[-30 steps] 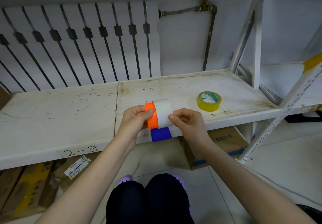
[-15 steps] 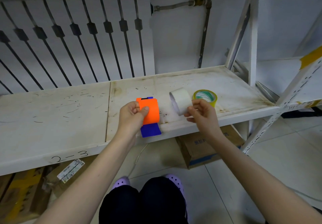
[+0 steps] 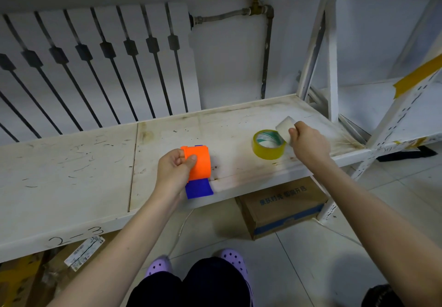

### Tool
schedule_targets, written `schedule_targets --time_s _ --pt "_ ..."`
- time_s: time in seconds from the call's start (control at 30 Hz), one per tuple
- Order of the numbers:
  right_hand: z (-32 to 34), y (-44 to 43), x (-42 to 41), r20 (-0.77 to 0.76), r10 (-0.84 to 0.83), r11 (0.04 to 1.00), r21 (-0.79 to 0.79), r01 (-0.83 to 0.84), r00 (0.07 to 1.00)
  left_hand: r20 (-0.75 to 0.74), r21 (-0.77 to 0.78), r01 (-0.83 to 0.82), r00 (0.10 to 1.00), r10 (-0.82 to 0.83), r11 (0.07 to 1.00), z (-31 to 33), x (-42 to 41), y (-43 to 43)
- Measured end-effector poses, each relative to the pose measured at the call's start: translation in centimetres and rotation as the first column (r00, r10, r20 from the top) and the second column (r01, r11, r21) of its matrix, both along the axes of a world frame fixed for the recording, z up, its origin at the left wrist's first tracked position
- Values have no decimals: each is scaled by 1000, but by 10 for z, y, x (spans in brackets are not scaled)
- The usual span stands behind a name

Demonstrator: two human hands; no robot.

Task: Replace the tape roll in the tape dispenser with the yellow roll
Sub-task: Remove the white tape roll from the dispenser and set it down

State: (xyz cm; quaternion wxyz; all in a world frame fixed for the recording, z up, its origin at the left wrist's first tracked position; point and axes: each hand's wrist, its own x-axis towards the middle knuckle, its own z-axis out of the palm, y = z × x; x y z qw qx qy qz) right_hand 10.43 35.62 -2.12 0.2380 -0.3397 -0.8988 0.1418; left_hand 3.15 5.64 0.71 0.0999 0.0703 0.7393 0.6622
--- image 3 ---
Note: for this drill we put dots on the person's left hand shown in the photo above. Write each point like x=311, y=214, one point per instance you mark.
x=171, y=171

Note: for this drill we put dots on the person's right hand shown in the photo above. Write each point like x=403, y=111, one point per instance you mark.
x=308, y=144

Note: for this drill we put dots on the person's left thumb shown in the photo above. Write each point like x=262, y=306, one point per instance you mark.
x=190, y=165

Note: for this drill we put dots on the person's right thumb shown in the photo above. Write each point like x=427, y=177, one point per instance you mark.
x=292, y=137

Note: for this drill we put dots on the white tape roll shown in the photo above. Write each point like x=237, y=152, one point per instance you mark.
x=285, y=128

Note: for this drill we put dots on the orange and blue tape dispenser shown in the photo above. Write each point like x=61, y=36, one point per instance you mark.
x=199, y=172

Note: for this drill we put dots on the person's right forearm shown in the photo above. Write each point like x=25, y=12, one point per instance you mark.
x=373, y=220

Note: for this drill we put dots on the person's left forearm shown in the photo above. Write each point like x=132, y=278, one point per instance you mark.
x=121, y=251

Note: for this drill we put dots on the yellow tape roll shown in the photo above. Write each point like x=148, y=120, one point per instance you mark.
x=269, y=144

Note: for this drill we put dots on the white metal shelf rack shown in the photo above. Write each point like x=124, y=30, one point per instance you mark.
x=241, y=137

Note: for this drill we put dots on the brown cardboard box blue stripe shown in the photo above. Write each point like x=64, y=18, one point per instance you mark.
x=281, y=206

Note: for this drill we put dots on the grey water pipe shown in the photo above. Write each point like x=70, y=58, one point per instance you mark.
x=266, y=48

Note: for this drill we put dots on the purple clog shoe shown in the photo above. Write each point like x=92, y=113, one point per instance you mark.
x=158, y=266
x=236, y=265

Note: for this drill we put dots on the black flat object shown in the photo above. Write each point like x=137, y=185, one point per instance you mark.
x=407, y=154

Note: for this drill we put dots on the person's black trousers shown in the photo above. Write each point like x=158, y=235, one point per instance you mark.
x=193, y=284

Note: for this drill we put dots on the white radiator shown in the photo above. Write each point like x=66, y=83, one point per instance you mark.
x=93, y=72

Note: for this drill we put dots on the yellow tape strip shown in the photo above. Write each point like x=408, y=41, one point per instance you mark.
x=416, y=76

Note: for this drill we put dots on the brown cardboard box white label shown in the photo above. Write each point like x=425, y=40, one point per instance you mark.
x=41, y=275

